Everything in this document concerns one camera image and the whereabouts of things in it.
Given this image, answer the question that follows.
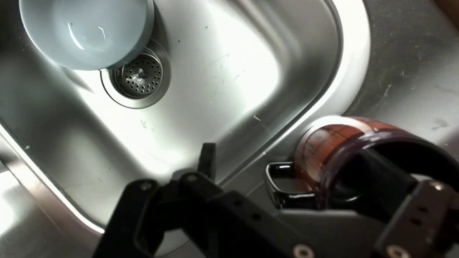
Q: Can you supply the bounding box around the brown glass jar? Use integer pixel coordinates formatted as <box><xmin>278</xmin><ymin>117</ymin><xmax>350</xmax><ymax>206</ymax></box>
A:
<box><xmin>264</xmin><ymin>113</ymin><xmax>459</xmax><ymax>226</ymax></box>

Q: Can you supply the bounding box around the metal sink drain strainer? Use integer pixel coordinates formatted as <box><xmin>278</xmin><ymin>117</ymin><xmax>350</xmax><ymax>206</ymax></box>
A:
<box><xmin>99</xmin><ymin>40</ymin><xmax>172</xmax><ymax>110</ymax></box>

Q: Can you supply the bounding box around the pale blue bowl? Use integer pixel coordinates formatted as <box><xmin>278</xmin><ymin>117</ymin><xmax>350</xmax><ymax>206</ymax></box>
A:
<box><xmin>17</xmin><ymin>0</ymin><xmax>156</xmax><ymax>71</ymax></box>

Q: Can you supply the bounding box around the stainless steel sink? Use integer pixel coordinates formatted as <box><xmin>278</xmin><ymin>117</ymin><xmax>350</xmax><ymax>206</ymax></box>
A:
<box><xmin>0</xmin><ymin>0</ymin><xmax>374</xmax><ymax>240</ymax></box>

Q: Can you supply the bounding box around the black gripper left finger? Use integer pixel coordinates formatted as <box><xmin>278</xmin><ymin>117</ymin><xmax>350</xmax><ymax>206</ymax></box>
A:
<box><xmin>92</xmin><ymin>141</ymin><xmax>317</xmax><ymax>258</ymax></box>

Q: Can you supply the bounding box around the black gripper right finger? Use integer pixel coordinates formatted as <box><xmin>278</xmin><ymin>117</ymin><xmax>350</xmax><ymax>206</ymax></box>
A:
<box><xmin>374</xmin><ymin>176</ymin><xmax>459</xmax><ymax>258</ymax></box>

